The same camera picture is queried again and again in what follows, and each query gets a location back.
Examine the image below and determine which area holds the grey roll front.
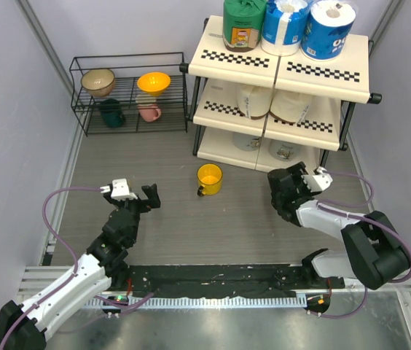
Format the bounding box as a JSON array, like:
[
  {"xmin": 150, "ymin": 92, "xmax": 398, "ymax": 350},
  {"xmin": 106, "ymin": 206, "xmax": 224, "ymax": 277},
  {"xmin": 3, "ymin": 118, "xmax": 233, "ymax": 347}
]
[{"xmin": 269, "ymin": 140, "xmax": 303, "ymax": 161}]

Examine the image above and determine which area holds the grey roll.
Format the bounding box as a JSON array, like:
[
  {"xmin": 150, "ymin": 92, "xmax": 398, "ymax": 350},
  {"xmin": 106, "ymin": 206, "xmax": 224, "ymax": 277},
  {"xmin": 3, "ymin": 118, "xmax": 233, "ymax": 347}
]
[
  {"xmin": 269, "ymin": 140, "xmax": 303, "ymax": 161},
  {"xmin": 232, "ymin": 133, "xmax": 261, "ymax": 152}
]

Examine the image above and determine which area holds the cream roll front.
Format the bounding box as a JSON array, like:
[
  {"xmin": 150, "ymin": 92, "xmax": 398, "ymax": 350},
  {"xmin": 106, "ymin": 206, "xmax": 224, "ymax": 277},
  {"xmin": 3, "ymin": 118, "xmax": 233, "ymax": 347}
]
[{"xmin": 270, "ymin": 90, "xmax": 313, "ymax": 123}]

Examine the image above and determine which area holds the cream roll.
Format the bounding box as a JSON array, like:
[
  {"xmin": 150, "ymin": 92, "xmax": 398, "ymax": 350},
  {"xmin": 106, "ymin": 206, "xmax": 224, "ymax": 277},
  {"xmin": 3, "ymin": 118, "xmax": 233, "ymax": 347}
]
[
  {"xmin": 236, "ymin": 84, "xmax": 273, "ymax": 120},
  {"xmin": 270, "ymin": 90, "xmax": 313, "ymax": 123}
]

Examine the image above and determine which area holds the white roll blue base wrap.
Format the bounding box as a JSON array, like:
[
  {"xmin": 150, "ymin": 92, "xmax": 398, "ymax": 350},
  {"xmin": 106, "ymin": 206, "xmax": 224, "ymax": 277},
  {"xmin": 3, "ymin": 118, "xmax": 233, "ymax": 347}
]
[{"xmin": 301, "ymin": 1, "xmax": 357, "ymax": 61}]

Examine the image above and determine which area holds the blue striped plastic-wrapped roll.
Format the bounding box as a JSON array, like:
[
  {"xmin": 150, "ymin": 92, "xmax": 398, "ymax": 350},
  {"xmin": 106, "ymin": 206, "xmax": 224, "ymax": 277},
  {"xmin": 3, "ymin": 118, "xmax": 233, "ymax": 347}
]
[{"xmin": 261, "ymin": 0, "xmax": 313, "ymax": 57}]

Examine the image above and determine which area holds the green paper towel roll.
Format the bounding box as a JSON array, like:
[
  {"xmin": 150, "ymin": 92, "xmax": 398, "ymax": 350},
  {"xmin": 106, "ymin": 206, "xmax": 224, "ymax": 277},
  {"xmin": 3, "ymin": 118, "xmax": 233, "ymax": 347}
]
[{"xmin": 222, "ymin": 0, "xmax": 267, "ymax": 52}]

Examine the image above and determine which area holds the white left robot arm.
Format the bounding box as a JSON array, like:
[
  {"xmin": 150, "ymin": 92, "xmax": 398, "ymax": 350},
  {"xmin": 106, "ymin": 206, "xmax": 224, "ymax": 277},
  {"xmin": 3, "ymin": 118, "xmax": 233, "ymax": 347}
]
[{"xmin": 0, "ymin": 179, "xmax": 161, "ymax": 349}]

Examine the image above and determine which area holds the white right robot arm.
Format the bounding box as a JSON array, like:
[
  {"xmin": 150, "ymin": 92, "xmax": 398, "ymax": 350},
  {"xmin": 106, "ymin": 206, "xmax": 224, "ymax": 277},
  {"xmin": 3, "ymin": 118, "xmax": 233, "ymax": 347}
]
[{"xmin": 267, "ymin": 162, "xmax": 411, "ymax": 290}]

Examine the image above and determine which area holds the cream three-tier shelf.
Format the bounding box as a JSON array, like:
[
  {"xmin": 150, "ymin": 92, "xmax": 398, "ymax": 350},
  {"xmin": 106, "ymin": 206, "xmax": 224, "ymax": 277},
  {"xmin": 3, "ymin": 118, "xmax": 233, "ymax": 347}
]
[{"xmin": 180, "ymin": 15, "xmax": 382, "ymax": 172}]

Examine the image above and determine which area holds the yellow mug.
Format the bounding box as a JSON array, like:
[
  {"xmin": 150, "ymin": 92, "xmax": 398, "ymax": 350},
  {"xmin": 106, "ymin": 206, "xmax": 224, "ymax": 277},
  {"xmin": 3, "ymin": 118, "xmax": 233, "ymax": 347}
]
[{"xmin": 197, "ymin": 163, "xmax": 223, "ymax": 197}]

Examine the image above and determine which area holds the dark green mug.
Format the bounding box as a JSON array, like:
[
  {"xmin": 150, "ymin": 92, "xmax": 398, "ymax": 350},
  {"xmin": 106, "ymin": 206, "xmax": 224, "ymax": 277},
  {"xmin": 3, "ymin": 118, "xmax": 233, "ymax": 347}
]
[{"xmin": 98, "ymin": 98, "xmax": 125, "ymax": 128}]

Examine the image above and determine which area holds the pink mug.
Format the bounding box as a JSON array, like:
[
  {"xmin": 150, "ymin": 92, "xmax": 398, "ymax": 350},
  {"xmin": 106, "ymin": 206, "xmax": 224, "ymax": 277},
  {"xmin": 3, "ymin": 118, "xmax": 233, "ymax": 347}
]
[{"xmin": 136, "ymin": 93, "xmax": 162, "ymax": 123}]

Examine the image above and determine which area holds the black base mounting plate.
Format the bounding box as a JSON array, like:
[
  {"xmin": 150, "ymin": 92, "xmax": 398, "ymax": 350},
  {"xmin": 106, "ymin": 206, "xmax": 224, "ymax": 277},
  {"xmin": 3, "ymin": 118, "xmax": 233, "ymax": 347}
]
[{"xmin": 111, "ymin": 264, "xmax": 345, "ymax": 299}]

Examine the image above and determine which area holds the orange bowl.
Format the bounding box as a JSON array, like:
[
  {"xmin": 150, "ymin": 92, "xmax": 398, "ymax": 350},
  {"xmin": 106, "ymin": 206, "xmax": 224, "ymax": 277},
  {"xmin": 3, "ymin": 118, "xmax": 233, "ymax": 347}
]
[{"xmin": 137, "ymin": 71, "xmax": 171, "ymax": 97}]

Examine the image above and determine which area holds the beige ceramic bowl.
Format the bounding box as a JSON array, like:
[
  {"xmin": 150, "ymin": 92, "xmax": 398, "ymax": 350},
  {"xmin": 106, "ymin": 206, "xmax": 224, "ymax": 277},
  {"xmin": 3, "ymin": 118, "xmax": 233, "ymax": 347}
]
[{"xmin": 81, "ymin": 69, "xmax": 116, "ymax": 98}]

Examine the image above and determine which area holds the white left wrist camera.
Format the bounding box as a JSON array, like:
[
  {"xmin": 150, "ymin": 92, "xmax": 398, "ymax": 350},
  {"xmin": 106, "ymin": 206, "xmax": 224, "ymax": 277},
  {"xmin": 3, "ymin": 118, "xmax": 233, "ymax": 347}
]
[{"xmin": 100, "ymin": 179, "xmax": 138, "ymax": 201}]

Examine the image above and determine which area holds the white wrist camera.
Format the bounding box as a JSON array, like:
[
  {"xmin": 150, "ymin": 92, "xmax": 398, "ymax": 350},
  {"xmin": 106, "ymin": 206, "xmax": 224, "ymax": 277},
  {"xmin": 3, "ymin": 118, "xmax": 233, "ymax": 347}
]
[
  {"xmin": 100, "ymin": 179, "xmax": 138, "ymax": 201},
  {"xmin": 302, "ymin": 166, "xmax": 333, "ymax": 193}
]

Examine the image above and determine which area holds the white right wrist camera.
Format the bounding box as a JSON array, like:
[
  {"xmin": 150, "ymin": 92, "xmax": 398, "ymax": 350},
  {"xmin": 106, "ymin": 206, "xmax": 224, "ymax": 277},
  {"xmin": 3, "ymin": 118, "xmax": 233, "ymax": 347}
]
[{"xmin": 302, "ymin": 166, "xmax": 333, "ymax": 193}]

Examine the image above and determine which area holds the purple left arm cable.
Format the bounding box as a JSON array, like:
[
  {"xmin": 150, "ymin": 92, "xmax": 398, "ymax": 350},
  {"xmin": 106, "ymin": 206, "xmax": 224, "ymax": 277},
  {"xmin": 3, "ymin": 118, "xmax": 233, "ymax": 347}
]
[{"xmin": 0, "ymin": 185, "xmax": 155, "ymax": 350}]

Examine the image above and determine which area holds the black wire rack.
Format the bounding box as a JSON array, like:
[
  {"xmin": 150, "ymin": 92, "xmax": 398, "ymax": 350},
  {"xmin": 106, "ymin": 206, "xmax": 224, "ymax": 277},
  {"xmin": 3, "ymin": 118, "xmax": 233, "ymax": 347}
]
[{"xmin": 69, "ymin": 52, "xmax": 189, "ymax": 136}]

